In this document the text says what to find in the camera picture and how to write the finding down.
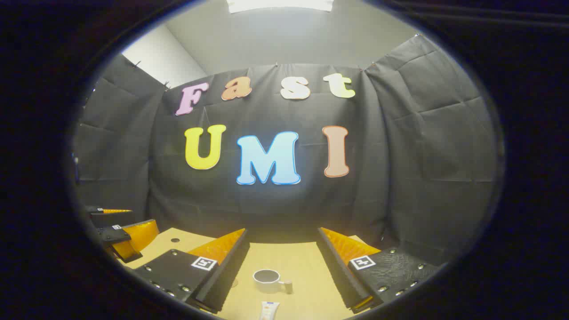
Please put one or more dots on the wooden desktop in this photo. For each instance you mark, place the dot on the wooden desktop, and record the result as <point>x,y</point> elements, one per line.
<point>302,262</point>

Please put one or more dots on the black backdrop cloth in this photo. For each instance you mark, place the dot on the black backdrop cloth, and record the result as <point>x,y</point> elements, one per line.
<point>275,204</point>

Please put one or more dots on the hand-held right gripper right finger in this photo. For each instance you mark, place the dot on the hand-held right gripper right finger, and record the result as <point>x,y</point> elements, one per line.
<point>338,271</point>

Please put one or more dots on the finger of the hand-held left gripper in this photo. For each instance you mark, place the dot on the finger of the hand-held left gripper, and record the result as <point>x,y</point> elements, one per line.
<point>111,218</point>
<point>113,234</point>

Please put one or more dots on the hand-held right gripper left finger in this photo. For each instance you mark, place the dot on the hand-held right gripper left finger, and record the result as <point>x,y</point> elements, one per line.
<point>226,275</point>

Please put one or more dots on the ceiling light panel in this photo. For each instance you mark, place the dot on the ceiling light panel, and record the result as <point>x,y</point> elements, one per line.
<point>280,4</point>

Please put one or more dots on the white cup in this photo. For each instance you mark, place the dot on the white cup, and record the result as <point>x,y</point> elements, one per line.
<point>266,281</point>

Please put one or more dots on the white toothpaste tube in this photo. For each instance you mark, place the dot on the white toothpaste tube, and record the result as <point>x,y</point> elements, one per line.
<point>269,310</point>

